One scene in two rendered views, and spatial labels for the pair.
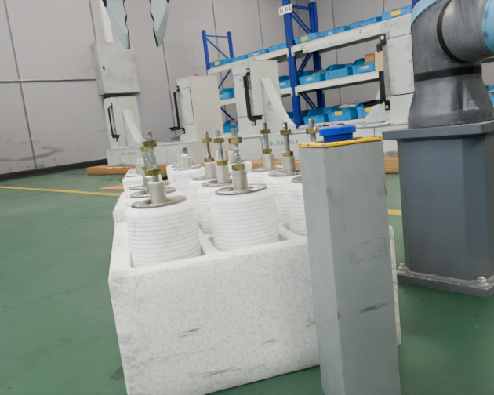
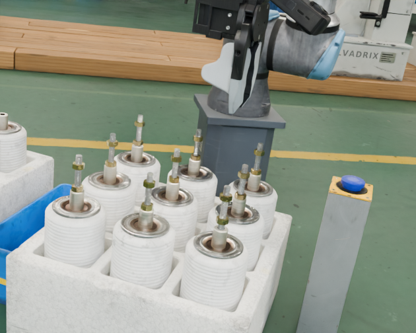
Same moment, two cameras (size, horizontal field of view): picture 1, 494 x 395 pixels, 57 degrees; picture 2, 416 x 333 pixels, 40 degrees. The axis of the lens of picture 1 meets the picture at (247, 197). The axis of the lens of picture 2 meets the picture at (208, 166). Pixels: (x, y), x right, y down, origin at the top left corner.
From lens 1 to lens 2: 92 cm
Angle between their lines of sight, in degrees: 61
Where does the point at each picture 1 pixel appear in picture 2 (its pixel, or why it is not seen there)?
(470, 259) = not seen: hidden behind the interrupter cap
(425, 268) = not seen: hidden behind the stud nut
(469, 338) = (296, 272)
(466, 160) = (266, 144)
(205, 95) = not seen: outside the picture
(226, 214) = (249, 240)
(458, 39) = (287, 63)
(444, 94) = (257, 92)
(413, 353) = (289, 293)
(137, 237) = (228, 284)
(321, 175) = (362, 217)
